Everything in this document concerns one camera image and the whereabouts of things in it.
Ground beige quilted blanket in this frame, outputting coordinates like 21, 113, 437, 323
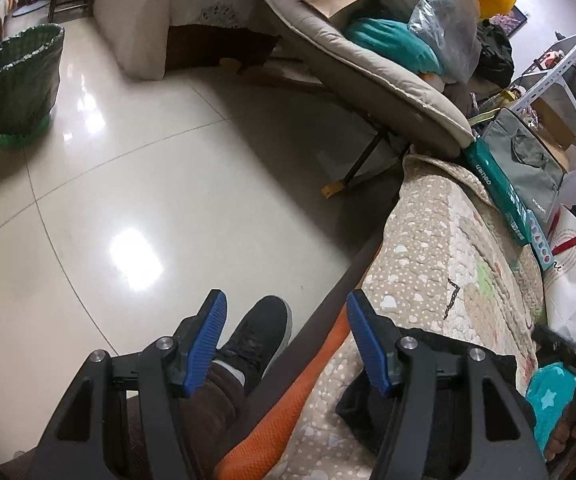
248, 152, 550, 480

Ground teal cardboard box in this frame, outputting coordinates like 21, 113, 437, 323
465, 137, 556, 272

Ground person's right hand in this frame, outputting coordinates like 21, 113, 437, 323
543, 417, 576, 462

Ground grey fabric bag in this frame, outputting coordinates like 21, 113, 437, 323
480, 107, 567, 226

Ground person's brown trouser leg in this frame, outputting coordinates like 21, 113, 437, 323
122, 360, 247, 480

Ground teal star-print cloth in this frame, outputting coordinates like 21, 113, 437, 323
525, 364, 576, 453

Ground beige sofa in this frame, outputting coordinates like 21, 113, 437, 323
92, 0, 281, 81

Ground folding lounge chair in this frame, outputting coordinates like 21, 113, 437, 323
240, 0, 481, 198

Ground white metal shelf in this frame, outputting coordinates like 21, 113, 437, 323
510, 30, 576, 173

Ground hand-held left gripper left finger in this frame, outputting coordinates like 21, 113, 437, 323
28, 289, 228, 480

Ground black pants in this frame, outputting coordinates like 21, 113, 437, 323
335, 326, 536, 442

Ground person's black shoe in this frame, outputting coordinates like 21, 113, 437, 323
216, 295, 293, 395

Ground teal fleece cloth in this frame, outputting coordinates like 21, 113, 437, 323
343, 17, 441, 76

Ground clear plastic bag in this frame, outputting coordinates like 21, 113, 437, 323
408, 0, 482, 83

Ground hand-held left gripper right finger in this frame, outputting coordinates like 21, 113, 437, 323
346, 290, 550, 480

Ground green waste basket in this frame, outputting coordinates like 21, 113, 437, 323
0, 23, 66, 150

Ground orange cloth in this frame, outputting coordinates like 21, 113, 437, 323
212, 310, 351, 480

